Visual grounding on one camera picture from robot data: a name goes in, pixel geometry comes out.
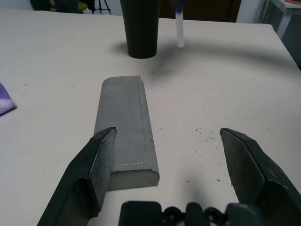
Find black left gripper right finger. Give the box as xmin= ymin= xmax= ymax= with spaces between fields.
xmin=220 ymin=127 xmax=301 ymax=226

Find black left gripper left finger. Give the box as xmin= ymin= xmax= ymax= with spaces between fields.
xmin=35 ymin=127 xmax=118 ymax=226

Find grey glasses case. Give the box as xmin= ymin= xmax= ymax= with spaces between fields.
xmin=94 ymin=75 xmax=160 ymax=192

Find white marker with blue cap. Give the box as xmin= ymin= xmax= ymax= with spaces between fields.
xmin=171 ymin=0 xmax=187 ymax=49

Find purple tissue box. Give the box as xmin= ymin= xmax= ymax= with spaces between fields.
xmin=0 ymin=82 xmax=18 ymax=117

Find black cup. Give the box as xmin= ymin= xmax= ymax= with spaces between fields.
xmin=119 ymin=0 xmax=162 ymax=59

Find white desk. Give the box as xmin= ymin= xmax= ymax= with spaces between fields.
xmin=270 ymin=0 xmax=301 ymax=67

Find black tripod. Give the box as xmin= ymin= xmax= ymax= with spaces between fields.
xmin=91 ymin=0 xmax=112 ymax=15

